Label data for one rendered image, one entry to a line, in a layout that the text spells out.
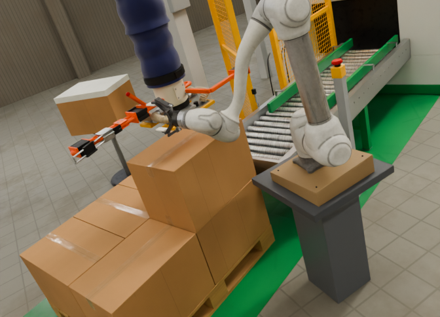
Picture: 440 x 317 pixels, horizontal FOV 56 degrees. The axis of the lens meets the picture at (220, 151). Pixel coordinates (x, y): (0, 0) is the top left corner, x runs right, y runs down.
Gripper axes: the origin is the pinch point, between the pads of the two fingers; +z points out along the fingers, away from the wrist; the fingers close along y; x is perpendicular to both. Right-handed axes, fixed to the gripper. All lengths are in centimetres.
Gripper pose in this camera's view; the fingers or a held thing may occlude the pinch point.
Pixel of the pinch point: (154, 116)
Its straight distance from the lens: 206.1
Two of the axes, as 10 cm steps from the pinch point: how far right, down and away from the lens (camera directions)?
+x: 6.1, -5.0, 6.2
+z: -7.5, -1.0, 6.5
